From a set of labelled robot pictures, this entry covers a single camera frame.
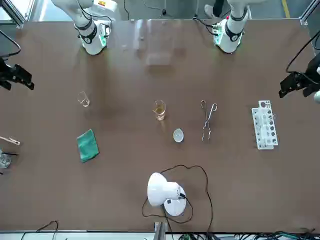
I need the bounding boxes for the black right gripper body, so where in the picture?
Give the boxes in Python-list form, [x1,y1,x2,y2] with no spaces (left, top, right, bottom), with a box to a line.
[0,57,16,83]

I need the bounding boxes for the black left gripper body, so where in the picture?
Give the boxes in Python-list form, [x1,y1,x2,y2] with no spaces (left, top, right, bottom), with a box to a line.
[303,53,320,87]

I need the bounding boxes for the small glass beaker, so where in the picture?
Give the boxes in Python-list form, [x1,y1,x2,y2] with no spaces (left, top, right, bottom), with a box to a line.
[77,91,90,108]

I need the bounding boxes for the wooden test tube clamp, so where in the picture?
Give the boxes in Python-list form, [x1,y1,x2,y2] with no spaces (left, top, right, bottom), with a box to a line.
[0,135,21,146]

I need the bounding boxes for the white test tube rack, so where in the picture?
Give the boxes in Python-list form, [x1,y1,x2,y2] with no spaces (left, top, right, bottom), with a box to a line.
[251,99,279,150]

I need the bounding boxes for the green folded cloth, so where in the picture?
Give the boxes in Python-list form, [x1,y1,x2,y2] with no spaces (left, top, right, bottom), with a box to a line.
[76,128,100,163]

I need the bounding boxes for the metal crucible tongs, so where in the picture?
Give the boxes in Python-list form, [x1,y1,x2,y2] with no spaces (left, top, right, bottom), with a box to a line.
[200,99,218,144]

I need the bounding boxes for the person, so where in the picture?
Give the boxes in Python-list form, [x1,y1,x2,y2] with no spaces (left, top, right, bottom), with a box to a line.
[204,0,226,19]

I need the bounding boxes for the white control box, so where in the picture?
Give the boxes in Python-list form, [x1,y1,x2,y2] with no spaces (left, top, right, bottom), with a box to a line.
[89,0,118,13]

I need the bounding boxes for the small white ceramic dish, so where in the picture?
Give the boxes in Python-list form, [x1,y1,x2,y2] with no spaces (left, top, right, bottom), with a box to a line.
[172,128,185,143]

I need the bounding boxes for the glass beaker with amber liquid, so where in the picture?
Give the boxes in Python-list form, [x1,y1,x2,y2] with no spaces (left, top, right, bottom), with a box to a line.
[152,99,167,122]

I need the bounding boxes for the white desk lamp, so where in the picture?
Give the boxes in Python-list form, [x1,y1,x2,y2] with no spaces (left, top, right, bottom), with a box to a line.
[146,172,188,217]

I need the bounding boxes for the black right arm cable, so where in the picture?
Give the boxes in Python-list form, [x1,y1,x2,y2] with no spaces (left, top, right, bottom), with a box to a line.
[0,29,22,61]

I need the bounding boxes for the aluminium corner post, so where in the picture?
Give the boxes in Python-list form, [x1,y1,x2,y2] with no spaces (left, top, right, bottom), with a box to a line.
[0,0,28,28]
[299,0,320,26]

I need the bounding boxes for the black lamp cable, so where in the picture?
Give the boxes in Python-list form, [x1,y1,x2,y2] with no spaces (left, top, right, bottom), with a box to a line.
[141,164,214,233]

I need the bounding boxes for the thin black floor cable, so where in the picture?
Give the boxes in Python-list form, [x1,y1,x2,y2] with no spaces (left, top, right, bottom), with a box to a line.
[19,219,60,240]

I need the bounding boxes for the tangled cable bundle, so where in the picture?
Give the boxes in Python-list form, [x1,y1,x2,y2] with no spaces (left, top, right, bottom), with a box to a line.
[179,227,317,240]

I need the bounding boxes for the aluminium frame post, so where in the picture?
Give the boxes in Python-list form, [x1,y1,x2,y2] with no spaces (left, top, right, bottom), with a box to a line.
[153,221,167,240]

